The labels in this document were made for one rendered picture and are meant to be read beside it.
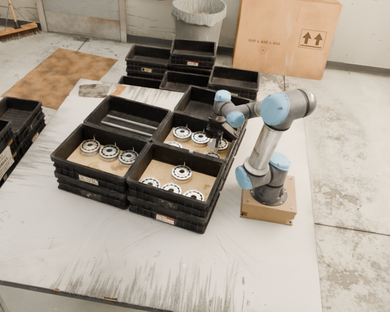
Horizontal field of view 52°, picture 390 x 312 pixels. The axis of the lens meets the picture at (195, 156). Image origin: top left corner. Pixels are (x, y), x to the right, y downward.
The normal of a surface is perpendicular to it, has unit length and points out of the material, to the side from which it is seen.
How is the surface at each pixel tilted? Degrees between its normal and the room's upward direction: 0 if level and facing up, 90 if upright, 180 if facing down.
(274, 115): 80
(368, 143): 0
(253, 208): 90
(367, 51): 90
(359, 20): 90
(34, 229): 0
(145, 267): 0
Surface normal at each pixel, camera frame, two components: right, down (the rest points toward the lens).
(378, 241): 0.07, -0.75
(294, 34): -0.14, 0.48
